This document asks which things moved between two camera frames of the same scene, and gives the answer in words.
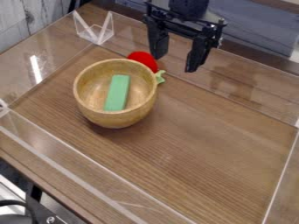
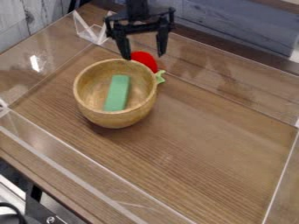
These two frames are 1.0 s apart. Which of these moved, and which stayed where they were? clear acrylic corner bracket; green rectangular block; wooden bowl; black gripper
Moved: black gripper
Stayed: wooden bowl; clear acrylic corner bracket; green rectangular block
